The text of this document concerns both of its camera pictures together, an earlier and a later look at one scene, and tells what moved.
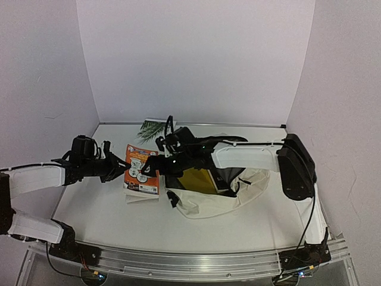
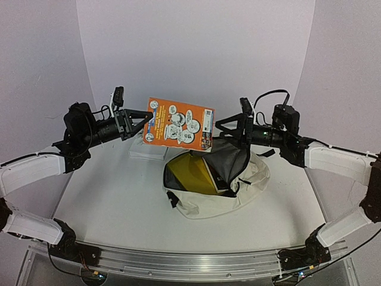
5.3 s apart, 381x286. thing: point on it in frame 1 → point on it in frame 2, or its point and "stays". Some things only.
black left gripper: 114,168 → 136,114
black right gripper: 158,164 → 246,128
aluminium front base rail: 193,263 stays
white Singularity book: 152,129 → 148,151
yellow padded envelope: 199,180 stays
